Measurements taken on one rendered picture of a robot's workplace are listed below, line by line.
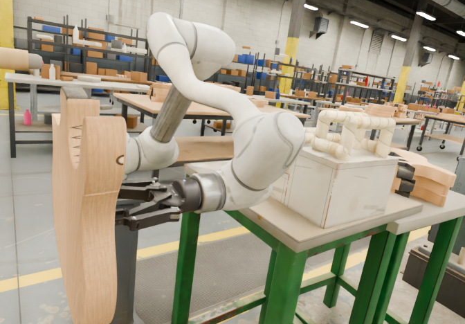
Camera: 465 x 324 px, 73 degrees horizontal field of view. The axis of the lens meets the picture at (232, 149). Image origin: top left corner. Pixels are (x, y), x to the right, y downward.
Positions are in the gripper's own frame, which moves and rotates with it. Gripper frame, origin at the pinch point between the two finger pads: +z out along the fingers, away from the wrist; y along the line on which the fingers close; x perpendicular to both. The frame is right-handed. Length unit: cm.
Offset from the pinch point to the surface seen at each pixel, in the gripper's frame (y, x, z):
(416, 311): -24, -65, -136
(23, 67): 7.7, 22.8, 10.0
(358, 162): -13, 11, -58
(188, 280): 26, -59, -43
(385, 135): -10, 18, -71
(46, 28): 974, -85, -84
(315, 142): -2, 12, -53
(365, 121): -10, 21, -59
